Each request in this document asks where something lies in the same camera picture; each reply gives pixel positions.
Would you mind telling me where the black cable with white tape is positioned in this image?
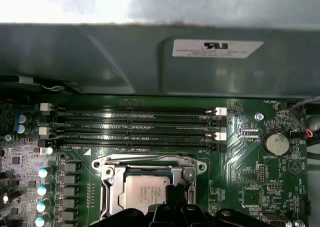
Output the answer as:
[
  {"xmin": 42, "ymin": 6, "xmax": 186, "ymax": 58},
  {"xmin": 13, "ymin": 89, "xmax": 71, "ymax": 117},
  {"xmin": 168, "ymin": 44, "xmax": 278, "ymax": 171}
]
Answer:
[{"xmin": 0, "ymin": 74, "xmax": 85, "ymax": 96}]

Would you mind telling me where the RAM slot with black clips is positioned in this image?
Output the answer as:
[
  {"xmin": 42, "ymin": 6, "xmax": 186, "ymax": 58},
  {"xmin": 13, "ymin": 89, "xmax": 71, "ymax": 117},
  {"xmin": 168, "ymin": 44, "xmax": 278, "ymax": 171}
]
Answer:
[
  {"xmin": 44, "ymin": 114, "xmax": 229, "ymax": 128},
  {"xmin": 37, "ymin": 138, "xmax": 229, "ymax": 153}
]

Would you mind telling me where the CPU socket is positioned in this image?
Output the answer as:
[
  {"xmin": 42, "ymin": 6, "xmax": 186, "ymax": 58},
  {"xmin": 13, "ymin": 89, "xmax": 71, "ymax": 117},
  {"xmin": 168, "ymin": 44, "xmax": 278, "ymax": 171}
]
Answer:
[{"xmin": 91, "ymin": 153, "xmax": 208, "ymax": 227}]

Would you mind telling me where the thin grey wire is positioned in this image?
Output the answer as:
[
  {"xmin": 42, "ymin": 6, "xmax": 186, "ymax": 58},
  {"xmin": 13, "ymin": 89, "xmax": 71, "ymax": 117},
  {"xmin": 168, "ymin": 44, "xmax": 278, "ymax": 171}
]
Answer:
[{"xmin": 289, "ymin": 96, "xmax": 320, "ymax": 138}]

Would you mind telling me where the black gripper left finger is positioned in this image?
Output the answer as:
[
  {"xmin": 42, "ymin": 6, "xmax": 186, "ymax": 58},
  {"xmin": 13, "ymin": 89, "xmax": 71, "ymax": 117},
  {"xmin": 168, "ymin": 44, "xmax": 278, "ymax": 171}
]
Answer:
[{"xmin": 87, "ymin": 184, "xmax": 178, "ymax": 227}]

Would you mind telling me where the RAM slot with white clips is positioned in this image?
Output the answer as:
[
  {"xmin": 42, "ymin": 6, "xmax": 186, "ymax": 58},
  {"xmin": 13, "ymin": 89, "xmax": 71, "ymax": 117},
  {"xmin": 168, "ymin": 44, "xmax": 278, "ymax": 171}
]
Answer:
[
  {"xmin": 39, "ymin": 102, "xmax": 229, "ymax": 118},
  {"xmin": 38, "ymin": 126, "xmax": 229, "ymax": 142}
]

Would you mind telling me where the green motherboard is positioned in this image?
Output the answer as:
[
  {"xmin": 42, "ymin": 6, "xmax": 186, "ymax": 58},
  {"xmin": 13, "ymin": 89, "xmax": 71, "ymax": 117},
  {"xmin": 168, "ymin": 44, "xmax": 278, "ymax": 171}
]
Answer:
[{"xmin": 0, "ymin": 94, "xmax": 312, "ymax": 227}]

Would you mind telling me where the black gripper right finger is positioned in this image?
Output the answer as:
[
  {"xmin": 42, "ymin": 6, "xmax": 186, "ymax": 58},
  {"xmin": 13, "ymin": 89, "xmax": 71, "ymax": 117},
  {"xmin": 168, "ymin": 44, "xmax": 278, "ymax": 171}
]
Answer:
[{"xmin": 176, "ymin": 184, "xmax": 277, "ymax": 227}]

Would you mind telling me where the silver topped CPU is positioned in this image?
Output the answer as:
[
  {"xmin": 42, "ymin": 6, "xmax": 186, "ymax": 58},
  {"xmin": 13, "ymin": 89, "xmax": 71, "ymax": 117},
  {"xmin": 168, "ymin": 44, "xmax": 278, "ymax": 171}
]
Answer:
[{"xmin": 123, "ymin": 174, "xmax": 171, "ymax": 211}]

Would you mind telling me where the black PC case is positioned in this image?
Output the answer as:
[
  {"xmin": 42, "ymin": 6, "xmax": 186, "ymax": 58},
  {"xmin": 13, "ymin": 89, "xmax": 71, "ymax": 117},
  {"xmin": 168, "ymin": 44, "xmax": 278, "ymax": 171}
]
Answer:
[{"xmin": 0, "ymin": 0, "xmax": 320, "ymax": 227}]

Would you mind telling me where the thin wire locking lever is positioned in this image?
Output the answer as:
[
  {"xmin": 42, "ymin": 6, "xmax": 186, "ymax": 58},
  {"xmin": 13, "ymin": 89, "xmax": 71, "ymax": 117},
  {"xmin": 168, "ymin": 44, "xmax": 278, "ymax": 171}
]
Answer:
[{"xmin": 103, "ymin": 153, "xmax": 185, "ymax": 163}]

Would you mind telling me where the round coin battery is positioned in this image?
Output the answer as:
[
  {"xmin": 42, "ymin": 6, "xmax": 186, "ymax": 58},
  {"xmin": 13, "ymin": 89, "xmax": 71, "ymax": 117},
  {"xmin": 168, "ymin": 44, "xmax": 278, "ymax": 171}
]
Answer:
[{"xmin": 261, "ymin": 130, "xmax": 291, "ymax": 157}]

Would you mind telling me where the metal socket cover frame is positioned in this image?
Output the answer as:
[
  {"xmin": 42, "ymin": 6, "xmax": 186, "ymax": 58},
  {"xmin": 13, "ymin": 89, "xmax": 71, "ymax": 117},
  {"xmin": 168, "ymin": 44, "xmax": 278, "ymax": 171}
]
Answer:
[{"xmin": 101, "ymin": 161, "xmax": 198, "ymax": 218}]

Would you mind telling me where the white label sticker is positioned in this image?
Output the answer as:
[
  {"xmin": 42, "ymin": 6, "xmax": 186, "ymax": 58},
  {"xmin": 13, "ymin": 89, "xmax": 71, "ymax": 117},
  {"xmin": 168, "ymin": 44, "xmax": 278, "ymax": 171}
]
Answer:
[{"xmin": 171, "ymin": 38, "xmax": 265, "ymax": 60}]

